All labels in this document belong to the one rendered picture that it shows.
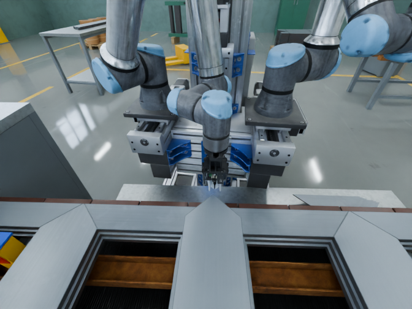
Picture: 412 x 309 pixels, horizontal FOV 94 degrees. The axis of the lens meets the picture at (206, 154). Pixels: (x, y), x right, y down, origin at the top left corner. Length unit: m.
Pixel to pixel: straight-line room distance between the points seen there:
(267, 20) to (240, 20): 9.22
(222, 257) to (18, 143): 0.93
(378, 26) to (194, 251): 0.65
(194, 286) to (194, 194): 0.46
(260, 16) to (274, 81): 9.33
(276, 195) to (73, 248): 0.79
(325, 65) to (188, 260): 0.77
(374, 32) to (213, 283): 0.64
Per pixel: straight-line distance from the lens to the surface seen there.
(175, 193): 0.94
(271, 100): 0.78
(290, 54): 0.74
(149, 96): 0.83
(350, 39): 0.56
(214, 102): 0.45
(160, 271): 0.79
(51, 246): 0.75
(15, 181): 1.11
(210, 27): 0.59
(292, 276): 0.82
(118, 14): 0.61
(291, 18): 9.60
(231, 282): 0.58
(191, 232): 0.62
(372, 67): 5.73
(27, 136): 1.14
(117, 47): 0.66
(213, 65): 0.60
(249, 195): 0.94
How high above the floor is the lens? 1.41
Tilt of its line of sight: 41 degrees down
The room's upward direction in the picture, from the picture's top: 1 degrees counter-clockwise
